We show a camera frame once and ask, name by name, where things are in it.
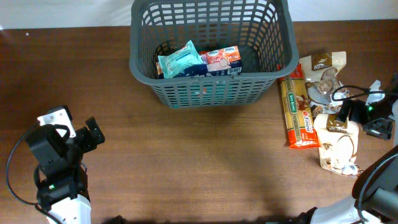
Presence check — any coconut pouch beige brown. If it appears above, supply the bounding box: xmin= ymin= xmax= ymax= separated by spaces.
xmin=313 ymin=114 xmax=363 ymax=177

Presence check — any San Remo spaghetti pack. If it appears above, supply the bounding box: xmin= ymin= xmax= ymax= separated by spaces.
xmin=279 ymin=63 xmax=320 ymax=149

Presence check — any mushroom pouch beige brown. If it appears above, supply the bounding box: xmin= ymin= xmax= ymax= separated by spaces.
xmin=299 ymin=51 xmax=351 ymax=118

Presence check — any teal wet wipes pack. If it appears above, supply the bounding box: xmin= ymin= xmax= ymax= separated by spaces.
xmin=158 ymin=40 xmax=204 ymax=78

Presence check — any Kleenex tissue multipack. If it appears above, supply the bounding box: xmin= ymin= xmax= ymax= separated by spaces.
xmin=175 ymin=45 xmax=243 ymax=78

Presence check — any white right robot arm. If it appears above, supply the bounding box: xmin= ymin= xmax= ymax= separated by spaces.
xmin=295 ymin=133 xmax=397 ymax=223

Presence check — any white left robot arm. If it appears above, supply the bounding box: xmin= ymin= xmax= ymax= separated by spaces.
xmin=26 ymin=117 xmax=105 ymax=223

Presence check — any grey plastic basket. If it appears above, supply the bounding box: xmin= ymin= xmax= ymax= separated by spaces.
xmin=129 ymin=0 xmax=299 ymax=108

